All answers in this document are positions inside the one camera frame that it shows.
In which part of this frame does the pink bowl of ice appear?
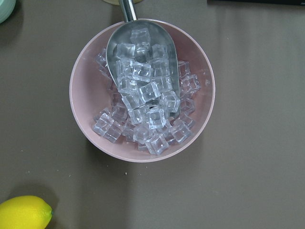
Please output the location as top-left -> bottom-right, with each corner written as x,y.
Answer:
69,20 -> 215,163

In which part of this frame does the steel ice scoop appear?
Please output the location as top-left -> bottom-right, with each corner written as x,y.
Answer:
106,0 -> 180,117

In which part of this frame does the wooden cup stand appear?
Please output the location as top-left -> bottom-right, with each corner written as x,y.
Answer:
102,0 -> 143,5

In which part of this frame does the lower yellow lemon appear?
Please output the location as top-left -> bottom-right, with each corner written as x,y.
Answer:
0,196 -> 53,229

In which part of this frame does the mint green bowl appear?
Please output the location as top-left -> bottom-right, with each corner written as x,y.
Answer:
0,0 -> 16,23

